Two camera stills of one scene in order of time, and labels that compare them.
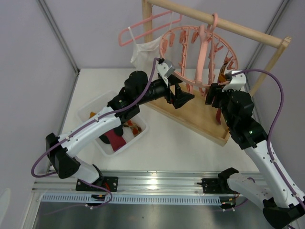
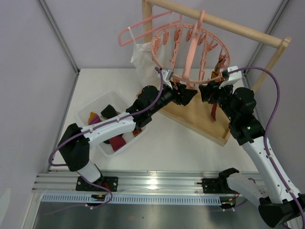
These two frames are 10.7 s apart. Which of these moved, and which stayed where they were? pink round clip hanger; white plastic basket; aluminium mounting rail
Moved: pink round clip hanger
Stayed: white plastic basket; aluminium mounting rail
